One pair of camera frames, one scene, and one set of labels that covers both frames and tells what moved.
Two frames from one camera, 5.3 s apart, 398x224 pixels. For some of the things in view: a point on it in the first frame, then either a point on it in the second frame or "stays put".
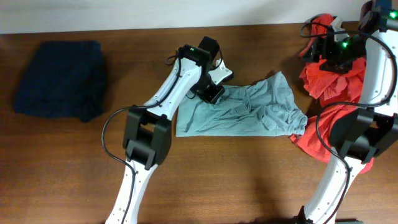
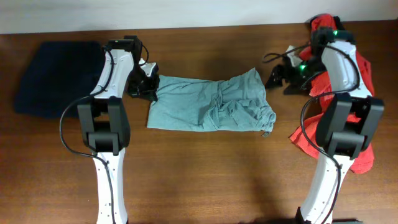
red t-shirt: (328, 87) stays put
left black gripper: (212, 96) to (149, 93)
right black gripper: (328, 43) to (288, 68)
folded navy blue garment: (63, 79) stays put
